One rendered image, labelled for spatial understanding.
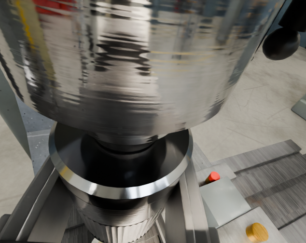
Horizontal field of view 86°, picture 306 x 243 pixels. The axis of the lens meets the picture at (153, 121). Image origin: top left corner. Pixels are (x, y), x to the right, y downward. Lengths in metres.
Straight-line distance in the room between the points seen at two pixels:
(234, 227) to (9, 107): 0.54
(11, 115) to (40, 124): 0.10
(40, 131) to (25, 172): 1.16
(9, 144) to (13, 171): 0.28
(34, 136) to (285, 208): 0.63
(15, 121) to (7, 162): 1.20
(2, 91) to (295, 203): 0.75
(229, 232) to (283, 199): 0.27
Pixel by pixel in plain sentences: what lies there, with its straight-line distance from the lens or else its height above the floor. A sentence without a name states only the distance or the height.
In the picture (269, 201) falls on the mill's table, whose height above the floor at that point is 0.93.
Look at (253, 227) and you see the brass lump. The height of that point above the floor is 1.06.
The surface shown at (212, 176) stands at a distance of 0.30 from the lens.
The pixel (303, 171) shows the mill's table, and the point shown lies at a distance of 0.66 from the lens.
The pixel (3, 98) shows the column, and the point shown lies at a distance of 0.53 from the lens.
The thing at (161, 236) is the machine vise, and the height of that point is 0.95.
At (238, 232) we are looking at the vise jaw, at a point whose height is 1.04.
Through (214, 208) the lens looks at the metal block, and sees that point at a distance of 0.27.
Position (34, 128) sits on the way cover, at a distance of 0.50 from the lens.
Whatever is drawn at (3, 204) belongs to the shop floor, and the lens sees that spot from 1.58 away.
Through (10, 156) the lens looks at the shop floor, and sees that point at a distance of 1.78.
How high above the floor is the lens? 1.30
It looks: 44 degrees down
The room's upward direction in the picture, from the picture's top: 12 degrees clockwise
